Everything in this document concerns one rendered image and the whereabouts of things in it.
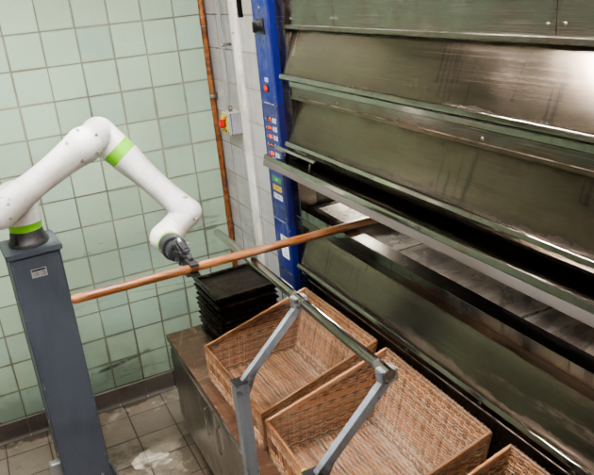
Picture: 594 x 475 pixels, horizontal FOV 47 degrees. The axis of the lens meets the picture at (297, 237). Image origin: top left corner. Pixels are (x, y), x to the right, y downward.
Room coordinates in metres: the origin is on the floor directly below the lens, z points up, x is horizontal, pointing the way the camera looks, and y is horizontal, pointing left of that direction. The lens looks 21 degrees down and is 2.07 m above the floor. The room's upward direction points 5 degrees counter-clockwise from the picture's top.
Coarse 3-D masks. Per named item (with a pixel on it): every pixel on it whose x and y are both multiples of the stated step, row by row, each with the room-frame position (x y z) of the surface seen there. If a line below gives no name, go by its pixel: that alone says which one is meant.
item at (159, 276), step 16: (352, 224) 2.33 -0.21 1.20; (368, 224) 2.36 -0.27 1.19; (288, 240) 2.22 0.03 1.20; (304, 240) 2.25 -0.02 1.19; (224, 256) 2.13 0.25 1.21; (240, 256) 2.15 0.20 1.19; (160, 272) 2.04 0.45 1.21; (176, 272) 2.05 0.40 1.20; (96, 288) 1.96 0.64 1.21; (112, 288) 1.97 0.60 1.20; (128, 288) 1.99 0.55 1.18
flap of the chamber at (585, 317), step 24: (360, 192) 2.08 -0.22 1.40; (384, 192) 2.11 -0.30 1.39; (384, 216) 1.79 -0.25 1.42; (408, 216) 1.81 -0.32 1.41; (432, 216) 1.83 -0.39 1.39; (432, 240) 1.59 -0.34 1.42; (480, 240) 1.60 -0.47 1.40; (504, 240) 1.62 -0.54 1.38; (480, 264) 1.42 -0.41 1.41; (528, 264) 1.43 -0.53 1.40; (552, 264) 1.44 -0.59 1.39; (528, 288) 1.28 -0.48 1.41; (576, 288) 1.28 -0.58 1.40; (576, 312) 1.16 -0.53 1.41
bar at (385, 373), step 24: (288, 288) 1.90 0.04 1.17; (288, 312) 1.84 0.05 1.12; (312, 312) 1.73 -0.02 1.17; (336, 336) 1.61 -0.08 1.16; (264, 360) 1.78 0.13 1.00; (240, 384) 1.74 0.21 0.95; (384, 384) 1.39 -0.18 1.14; (240, 408) 1.73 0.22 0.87; (360, 408) 1.38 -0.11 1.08; (240, 432) 1.74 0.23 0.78; (336, 456) 1.33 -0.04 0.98
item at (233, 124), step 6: (222, 114) 3.17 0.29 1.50; (228, 114) 3.11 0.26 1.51; (234, 114) 3.12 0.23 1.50; (240, 114) 3.13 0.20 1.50; (228, 120) 3.11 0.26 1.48; (234, 120) 3.12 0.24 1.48; (240, 120) 3.13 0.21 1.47; (228, 126) 3.11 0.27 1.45; (234, 126) 3.11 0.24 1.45; (240, 126) 3.13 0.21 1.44; (228, 132) 3.11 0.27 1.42; (234, 132) 3.11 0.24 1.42; (240, 132) 3.13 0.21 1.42
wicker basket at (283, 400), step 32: (256, 320) 2.47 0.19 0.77; (352, 320) 2.26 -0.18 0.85; (288, 352) 2.50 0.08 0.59; (320, 352) 2.37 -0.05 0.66; (352, 352) 2.19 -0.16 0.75; (224, 384) 2.21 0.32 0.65; (256, 384) 2.29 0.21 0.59; (288, 384) 2.27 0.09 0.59; (320, 384) 2.26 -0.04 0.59; (256, 416) 1.93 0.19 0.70
